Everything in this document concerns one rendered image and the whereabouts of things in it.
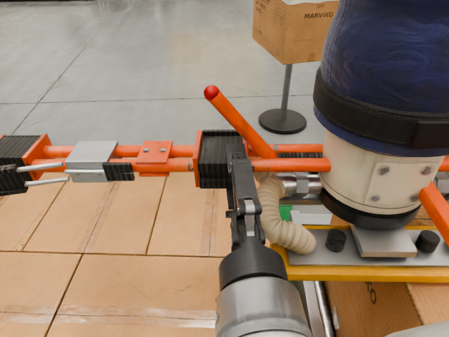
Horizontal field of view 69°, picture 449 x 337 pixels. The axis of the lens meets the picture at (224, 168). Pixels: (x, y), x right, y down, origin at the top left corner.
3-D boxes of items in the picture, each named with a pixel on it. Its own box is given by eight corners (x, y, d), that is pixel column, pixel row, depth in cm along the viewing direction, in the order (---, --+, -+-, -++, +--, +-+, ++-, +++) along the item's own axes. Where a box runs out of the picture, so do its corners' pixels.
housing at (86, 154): (124, 160, 59) (118, 138, 57) (113, 184, 54) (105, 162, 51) (86, 160, 60) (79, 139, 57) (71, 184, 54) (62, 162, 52)
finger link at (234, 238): (232, 248, 39) (232, 244, 38) (225, 170, 45) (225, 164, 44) (264, 246, 39) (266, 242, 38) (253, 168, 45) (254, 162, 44)
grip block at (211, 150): (246, 154, 60) (246, 126, 56) (247, 190, 52) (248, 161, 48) (200, 155, 60) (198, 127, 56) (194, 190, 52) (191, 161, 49)
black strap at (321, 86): (437, 71, 55) (445, 47, 53) (534, 150, 37) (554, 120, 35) (301, 74, 56) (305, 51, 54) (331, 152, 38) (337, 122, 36)
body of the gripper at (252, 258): (220, 274, 32) (214, 206, 39) (220, 319, 37) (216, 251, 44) (296, 269, 32) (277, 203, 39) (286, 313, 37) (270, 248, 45)
